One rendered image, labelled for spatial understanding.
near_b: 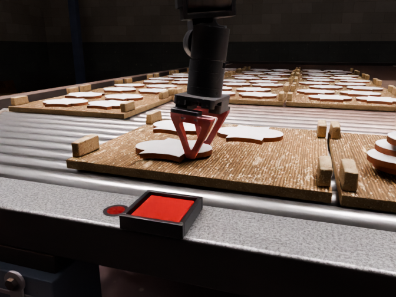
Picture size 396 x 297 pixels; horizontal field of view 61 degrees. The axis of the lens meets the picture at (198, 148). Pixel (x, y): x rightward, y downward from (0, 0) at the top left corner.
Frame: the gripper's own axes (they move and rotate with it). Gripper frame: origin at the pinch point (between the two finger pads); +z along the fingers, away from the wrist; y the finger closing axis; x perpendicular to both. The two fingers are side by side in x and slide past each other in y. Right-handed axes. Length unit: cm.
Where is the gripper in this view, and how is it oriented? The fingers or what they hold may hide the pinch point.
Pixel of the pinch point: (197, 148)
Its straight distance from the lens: 56.7
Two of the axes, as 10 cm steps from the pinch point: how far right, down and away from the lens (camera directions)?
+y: 3.2, -2.3, 9.2
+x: -9.4, -1.9, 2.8
